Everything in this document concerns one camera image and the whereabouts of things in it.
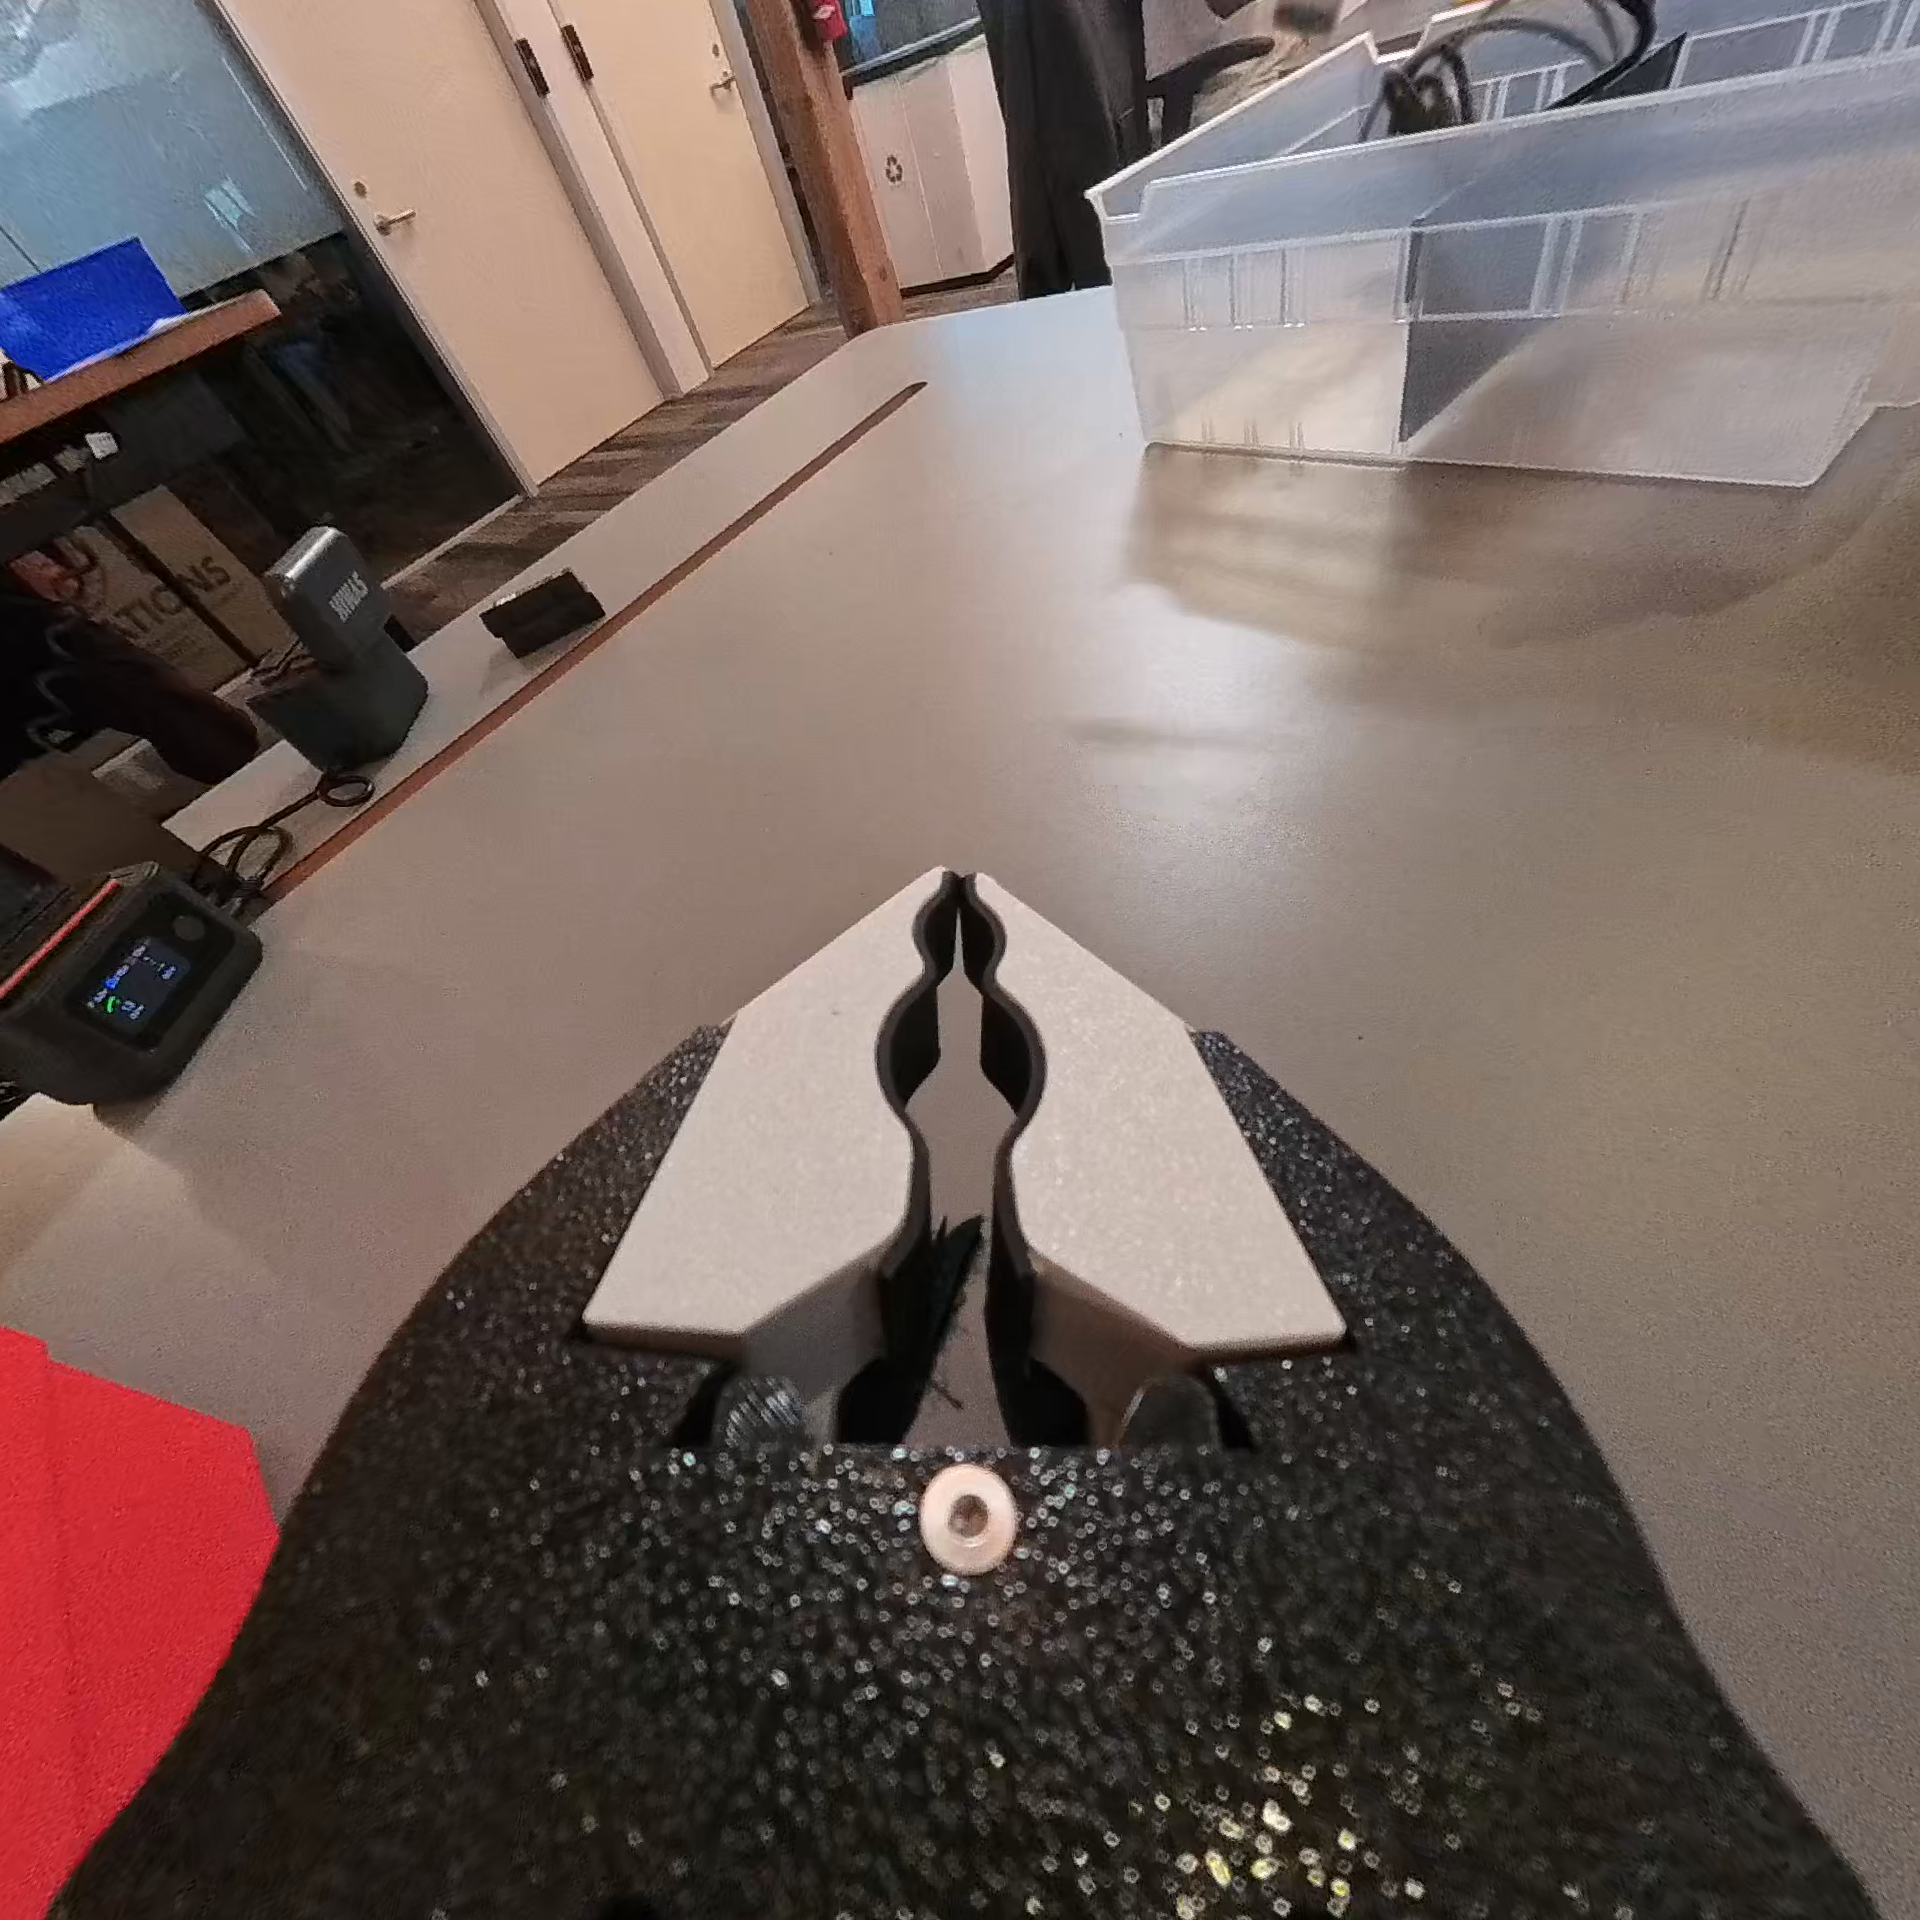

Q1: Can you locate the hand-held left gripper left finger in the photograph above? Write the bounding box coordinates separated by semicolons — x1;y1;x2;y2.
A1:
582;865;966;1447

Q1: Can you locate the white cabinet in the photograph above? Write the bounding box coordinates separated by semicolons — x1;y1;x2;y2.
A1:
844;50;1016;294

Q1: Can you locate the chair with grey jacket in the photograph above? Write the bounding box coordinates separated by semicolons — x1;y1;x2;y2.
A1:
976;0;1275;303

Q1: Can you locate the small black battery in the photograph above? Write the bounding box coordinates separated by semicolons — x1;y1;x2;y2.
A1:
480;566;610;660

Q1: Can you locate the black charger cable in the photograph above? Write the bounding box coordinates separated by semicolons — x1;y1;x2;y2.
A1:
191;768;377;921

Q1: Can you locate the cardboard box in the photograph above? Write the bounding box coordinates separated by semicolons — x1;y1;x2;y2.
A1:
104;488;288;699

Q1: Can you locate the blue plastic bin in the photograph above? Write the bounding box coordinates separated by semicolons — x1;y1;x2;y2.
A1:
0;238;188;379

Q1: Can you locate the black charging case with display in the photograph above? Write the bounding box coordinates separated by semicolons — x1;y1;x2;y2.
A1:
0;863;267;1108

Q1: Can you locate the wooden post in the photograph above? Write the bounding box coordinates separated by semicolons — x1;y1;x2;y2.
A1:
741;0;908;336

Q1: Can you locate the clear plastic bin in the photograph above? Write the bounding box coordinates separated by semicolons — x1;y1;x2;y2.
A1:
1086;0;1920;488

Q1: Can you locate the white door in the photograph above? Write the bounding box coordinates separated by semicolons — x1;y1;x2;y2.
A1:
211;0;665;496
545;0;821;368

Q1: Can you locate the brown wooden desk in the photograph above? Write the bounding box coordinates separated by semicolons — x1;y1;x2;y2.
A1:
0;289;285;512

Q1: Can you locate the grey battery charger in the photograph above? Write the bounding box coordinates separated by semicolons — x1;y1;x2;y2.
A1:
247;525;429;769

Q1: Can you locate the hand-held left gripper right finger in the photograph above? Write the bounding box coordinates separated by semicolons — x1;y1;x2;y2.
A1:
966;873;1347;1447

